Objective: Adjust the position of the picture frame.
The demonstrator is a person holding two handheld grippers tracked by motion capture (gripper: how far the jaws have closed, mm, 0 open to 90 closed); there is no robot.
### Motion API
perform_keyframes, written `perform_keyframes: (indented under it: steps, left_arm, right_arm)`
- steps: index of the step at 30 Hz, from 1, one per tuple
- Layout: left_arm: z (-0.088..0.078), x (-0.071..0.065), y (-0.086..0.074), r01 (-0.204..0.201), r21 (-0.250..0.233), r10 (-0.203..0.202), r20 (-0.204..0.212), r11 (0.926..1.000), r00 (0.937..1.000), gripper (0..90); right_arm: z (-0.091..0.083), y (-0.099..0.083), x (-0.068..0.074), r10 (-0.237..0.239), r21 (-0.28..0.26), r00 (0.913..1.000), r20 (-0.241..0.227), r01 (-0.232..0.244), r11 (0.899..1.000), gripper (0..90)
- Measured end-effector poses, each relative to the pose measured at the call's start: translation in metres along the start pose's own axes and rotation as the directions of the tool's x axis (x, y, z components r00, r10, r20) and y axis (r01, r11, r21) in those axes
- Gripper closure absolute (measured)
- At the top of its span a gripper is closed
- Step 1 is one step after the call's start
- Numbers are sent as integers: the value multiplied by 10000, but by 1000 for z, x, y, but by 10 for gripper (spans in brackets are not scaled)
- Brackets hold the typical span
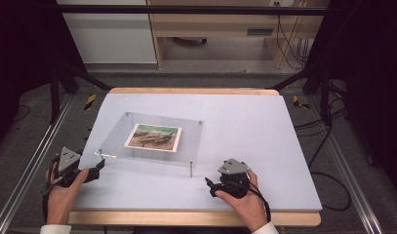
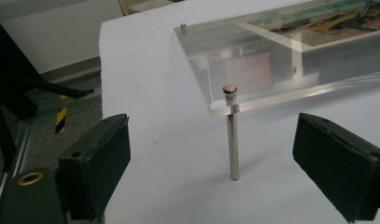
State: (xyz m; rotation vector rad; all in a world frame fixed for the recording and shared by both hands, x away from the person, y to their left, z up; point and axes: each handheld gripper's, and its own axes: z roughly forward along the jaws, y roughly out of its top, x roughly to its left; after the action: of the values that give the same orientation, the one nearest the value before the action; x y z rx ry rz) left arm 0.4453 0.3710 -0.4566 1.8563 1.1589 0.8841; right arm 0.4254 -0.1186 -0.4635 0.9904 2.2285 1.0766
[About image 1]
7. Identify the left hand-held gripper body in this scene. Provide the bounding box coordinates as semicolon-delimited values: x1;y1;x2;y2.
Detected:
49;146;92;188

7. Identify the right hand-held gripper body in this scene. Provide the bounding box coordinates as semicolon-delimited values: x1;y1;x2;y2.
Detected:
215;158;253;200

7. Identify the clear acrylic picture frame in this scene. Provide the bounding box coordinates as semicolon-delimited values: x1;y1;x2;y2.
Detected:
94;111;204;178

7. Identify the boat painting print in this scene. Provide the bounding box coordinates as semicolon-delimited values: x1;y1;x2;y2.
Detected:
123;123;183;153

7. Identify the person's right hand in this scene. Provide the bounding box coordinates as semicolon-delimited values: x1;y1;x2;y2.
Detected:
215;171;269;233

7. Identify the person's left hand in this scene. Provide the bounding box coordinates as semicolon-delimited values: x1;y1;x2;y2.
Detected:
44;163;90;226

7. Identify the wooden table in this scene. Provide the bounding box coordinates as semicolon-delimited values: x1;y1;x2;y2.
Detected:
68;87;322;228

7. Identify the white table cover sheet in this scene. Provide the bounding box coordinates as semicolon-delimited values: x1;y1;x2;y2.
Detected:
72;93;323;212

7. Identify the person's right white sleeve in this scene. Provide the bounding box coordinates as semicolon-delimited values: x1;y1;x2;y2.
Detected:
251;221;280;234

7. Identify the person's white sleeve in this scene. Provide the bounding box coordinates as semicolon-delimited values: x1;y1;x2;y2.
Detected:
251;221;280;234
39;223;72;234

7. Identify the person's left white sleeve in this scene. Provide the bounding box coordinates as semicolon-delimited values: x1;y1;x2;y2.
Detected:
39;223;72;234

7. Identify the black metal stand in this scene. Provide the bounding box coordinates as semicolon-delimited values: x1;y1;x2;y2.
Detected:
49;61;113;125
268;62;334;126

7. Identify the black curtain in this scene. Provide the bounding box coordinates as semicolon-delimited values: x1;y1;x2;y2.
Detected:
0;0;87;150
304;0;397;196

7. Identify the white cabinet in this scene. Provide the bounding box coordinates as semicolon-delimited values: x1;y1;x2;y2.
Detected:
56;0;158;65

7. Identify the light wooden desk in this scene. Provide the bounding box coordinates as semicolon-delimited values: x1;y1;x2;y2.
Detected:
146;0;331;70

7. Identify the black horizontal bar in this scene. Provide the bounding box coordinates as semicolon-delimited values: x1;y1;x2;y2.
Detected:
58;4;331;17

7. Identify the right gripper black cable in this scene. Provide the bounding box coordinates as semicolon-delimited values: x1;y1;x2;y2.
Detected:
248;180;272;223

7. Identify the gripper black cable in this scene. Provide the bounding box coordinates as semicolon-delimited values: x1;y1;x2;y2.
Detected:
248;180;272;223
39;155;63;225

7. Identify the aluminium floor rail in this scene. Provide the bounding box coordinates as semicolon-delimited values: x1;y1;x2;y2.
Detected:
307;96;384;234
0;94;75;234

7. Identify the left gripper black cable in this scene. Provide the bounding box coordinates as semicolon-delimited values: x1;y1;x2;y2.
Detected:
39;155;63;225

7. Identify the thin black floor cable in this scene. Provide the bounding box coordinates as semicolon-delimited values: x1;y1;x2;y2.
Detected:
12;104;31;124

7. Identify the hanging cables bundle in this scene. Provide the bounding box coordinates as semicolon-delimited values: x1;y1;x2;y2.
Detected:
273;1;310;70

